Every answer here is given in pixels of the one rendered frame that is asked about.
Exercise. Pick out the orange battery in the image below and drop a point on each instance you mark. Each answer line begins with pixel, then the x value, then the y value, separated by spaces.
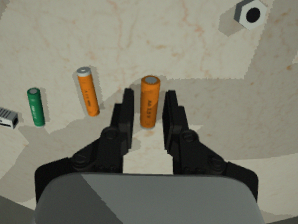
pixel 88 90
pixel 150 87

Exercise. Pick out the green battery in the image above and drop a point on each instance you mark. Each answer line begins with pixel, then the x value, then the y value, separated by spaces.
pixel 36 107

